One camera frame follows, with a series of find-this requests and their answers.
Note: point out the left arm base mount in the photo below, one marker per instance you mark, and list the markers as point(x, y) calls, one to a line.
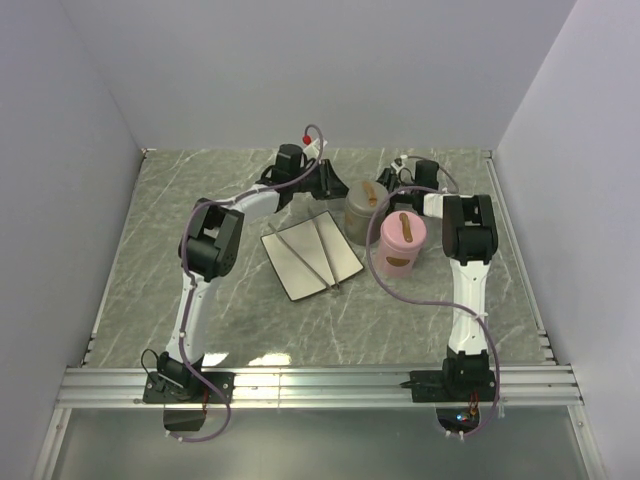
point(185, 406)

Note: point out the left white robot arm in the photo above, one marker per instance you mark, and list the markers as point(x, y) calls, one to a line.
point(208, 251)

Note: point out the grey cylindrical container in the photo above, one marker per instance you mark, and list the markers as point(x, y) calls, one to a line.
point(357, 224)

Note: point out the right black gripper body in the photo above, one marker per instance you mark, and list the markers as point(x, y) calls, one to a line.
point(401, 186)

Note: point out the pink lid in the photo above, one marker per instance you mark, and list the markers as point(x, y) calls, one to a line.
point(403, 231)

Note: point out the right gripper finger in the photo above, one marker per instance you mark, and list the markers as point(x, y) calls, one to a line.
point(388, 179)
point(397, 204)

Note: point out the white square plate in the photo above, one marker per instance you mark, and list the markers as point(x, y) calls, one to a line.
point(344, 259)

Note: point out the pink cylindrical container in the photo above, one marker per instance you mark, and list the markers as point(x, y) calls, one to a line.
point(391, 262)

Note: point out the metal tongs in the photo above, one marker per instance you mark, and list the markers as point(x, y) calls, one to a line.
point(300, 258)

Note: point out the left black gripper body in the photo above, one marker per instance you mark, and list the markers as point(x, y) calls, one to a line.
point(309, 183)

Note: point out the grey lid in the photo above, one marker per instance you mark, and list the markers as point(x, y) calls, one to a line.
point(364, 197)

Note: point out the aluminium rail frame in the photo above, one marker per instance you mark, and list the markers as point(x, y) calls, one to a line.
point(351, 421)

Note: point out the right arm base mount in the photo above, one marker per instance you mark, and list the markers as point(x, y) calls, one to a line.
point(463, 406)

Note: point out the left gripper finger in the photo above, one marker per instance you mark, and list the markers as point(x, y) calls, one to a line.
point(330, 179)
point(331, 190)

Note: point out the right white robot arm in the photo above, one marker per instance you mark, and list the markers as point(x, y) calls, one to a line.
point(471, 369)

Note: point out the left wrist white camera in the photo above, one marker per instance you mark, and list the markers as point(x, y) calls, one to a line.
point(315, 150)

